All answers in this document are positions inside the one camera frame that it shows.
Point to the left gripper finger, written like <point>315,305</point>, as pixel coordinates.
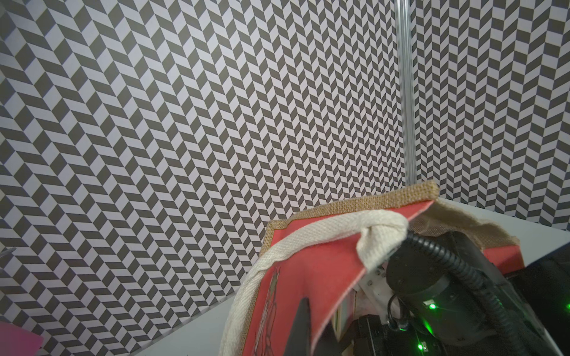
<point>298,343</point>

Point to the burlap red tote bag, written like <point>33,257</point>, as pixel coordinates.
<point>322,253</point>

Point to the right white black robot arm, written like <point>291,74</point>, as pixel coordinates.
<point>445,297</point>

